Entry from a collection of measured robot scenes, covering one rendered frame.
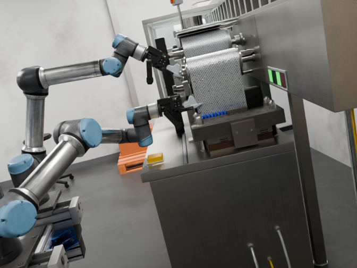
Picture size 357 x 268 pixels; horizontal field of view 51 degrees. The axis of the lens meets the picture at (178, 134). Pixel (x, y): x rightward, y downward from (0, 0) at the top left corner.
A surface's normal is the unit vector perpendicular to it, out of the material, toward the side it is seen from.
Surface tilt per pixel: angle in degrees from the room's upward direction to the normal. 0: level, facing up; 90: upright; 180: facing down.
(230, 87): 90
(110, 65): 90
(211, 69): 90
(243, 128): 90
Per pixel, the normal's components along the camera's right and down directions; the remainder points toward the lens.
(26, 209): 0.77, 0.03
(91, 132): 0.88, -0.14
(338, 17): 0.00, 0.23
